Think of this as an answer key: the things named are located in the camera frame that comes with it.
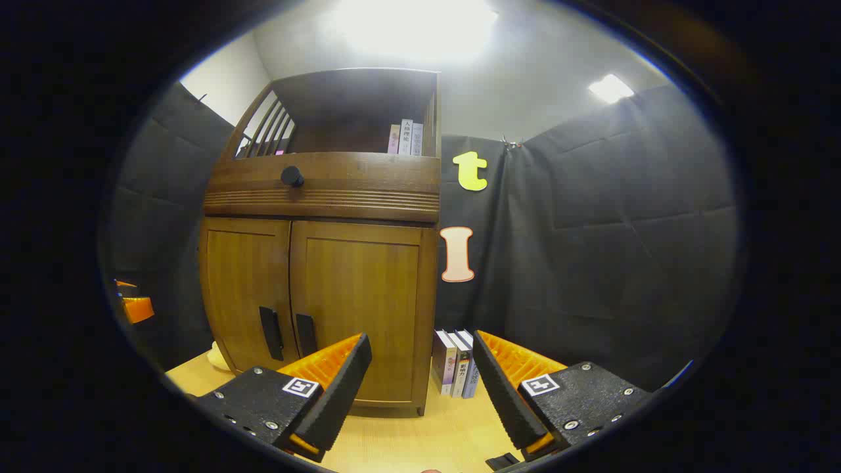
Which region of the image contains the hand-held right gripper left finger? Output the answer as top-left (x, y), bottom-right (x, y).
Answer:
top-left (187, 332), bottom-right (373, 463)

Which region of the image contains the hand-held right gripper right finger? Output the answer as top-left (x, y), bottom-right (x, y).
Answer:
top-left (472, 330), bottom-right (654, 462)

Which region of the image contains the wooden double-door shoe cabinet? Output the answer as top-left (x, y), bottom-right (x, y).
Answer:
top-left (199, 68), bottom-right (442, 418)

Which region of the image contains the upright book white cover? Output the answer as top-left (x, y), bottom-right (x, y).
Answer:
top-left (449, 332), bottom-right (471, 398)
top-left (458, 330), bottom-right (480, 399)
top-left (432, 330), bottom-right (458, 395)

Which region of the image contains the black backdrop cloth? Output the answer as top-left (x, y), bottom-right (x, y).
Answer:
top-left (108, 82), bottom-right (740, 392)

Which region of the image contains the wooden drawer with black knob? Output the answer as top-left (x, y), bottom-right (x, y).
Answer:
top-left (204, 152), bottom-right (441, 223)

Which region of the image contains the small ceiling light panel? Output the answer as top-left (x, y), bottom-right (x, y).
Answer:
top-left (588, 74), bottom-right (635, 104)

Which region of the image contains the large ceiling light panel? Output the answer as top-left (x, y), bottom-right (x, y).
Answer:
top-left (329, 0), bottom-right (500, 61)

